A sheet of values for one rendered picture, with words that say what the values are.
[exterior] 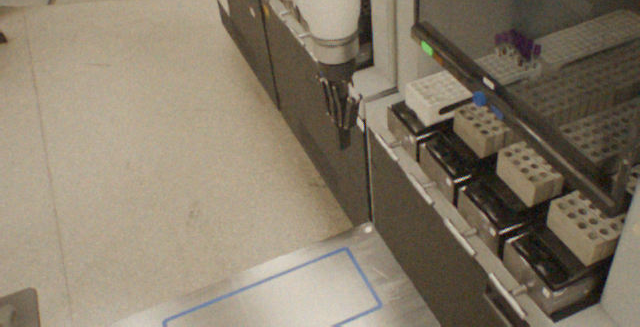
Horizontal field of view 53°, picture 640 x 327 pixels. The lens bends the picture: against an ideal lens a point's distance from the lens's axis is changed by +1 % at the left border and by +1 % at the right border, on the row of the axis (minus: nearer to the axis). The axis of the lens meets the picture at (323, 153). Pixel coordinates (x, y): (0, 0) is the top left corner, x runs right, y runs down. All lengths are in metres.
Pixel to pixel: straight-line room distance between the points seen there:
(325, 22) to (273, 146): 1.56
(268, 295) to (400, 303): 0.23
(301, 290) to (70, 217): 1.65
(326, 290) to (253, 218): 1.30
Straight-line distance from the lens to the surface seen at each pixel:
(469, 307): 1.51
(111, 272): 2.40
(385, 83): 1.70
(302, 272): 1.16
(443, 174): 1.34
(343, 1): 1.15
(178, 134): 2.86
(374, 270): 1.15
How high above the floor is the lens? 1.73
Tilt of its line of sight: 41 degrees down
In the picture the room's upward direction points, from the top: 7 degrees counter-clockwise
